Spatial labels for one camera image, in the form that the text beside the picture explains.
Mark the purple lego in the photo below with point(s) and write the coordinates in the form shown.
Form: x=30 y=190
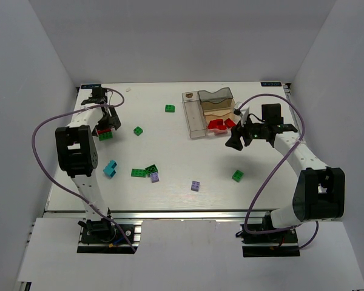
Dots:
x=154 y=177
x=195 y=186

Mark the green square lego right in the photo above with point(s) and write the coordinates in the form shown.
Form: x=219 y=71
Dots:
x=237 y=176

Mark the blue label left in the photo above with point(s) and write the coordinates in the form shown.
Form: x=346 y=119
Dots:
x=89 y=86

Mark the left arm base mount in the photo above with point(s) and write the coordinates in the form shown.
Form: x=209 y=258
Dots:
x=104 y=237

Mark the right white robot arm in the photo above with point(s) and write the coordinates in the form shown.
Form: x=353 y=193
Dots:
x=320 y=190

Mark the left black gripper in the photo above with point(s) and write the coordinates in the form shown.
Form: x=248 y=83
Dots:
x=110 y=123

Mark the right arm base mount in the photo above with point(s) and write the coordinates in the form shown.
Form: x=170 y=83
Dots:
x=273 y=245

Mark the dark smoked container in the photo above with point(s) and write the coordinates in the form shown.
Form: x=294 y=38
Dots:
x=221 y=99

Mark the blue label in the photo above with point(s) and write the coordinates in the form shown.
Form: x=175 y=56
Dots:
x=89 y=86
x=270 y=84

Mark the green lego middle left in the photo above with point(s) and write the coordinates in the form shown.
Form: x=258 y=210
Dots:
x=138 y=131

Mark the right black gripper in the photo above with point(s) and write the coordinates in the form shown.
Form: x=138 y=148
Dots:
x=244 y=135

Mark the blue label right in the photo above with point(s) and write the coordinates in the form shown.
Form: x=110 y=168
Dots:
x=270 y=84

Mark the purple lego centre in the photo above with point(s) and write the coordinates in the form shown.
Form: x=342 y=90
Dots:
x=195 y=186

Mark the purple lego left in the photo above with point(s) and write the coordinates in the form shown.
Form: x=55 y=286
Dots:
x=154 y=177

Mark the green curved lego brick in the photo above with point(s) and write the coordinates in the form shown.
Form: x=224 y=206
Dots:
x=169 y=108

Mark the dark green lego brick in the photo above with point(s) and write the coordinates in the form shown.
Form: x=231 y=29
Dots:
x=151 y=169

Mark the green flat lego plate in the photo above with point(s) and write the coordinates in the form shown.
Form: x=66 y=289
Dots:
x=139 y=173

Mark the cyan lego brick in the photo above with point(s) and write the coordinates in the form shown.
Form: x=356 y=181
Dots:
x=110 y=169

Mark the clear front container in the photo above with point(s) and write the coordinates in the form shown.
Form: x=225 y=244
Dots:
x=220 y=114

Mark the red sloped lego brick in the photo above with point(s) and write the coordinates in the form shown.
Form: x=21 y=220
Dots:
x=229 y=123

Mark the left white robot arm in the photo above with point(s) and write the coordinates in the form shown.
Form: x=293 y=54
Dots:
x=76 y=149

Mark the green lego under red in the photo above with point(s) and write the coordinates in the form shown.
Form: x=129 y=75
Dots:
x=105 y=136

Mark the clear long narrow container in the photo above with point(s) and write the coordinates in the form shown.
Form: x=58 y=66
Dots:
x=196 y=122

